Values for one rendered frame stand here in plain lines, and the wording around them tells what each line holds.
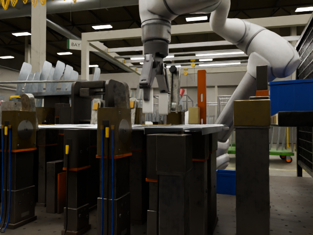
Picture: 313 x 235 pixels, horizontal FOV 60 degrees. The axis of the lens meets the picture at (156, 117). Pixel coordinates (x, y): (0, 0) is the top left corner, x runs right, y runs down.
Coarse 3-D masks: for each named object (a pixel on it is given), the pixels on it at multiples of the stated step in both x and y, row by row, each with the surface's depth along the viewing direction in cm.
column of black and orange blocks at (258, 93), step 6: (258, 66) 90; (264, 66) 89; (258, 72) 90; (264, 72) 89; (258, 78) 90; (264, 78) 89; (258, 84) 90; (264, 84) 89; (258, 90) 90; (264, 90) 89; (258, 96) 90
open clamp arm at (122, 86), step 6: (114, 84) 72; (120, 84) 71; (126, 84) 72; (114, 90) 72; (120, 90) 72; (126, 90) 72; (114, 96) 73; (120, 96) 72; (126, 96) 72; (120, 102) 72; (126, 102) 72; (126, 108) 72
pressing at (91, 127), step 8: (0, 128) 98; (40, 128) 92; (48, 128) 90; (56, 128) 89; (64, 128) 88; (72, 128) 87; (80, 128) 84; (88, 128) 82; (96, 128) 81; (136, 128) 77; (184, 128) 72; (192, 128) 71; (200, 128) 70; (224, 128) 72
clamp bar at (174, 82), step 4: (172, 68) 99; (176, 68) 99; (172, 72) 99; (176, 72) 101; (180, 72) 102; (172, 76) 102; (176, 76) 102; (180, 76) 102; (172, 80) 102; (176, 80) 102; (172, 84) 102; (176, 84) 101; (172, 88) 101; (176, 88) 101; (172, 92) 101; (176, 92) 101; (172, 96) 101; (176, 96) 99; (172, 100) 101; (176, 100) 99; (176, 104) 99; (176, 108) 99; (168, 112) 99; (176, 112) 98
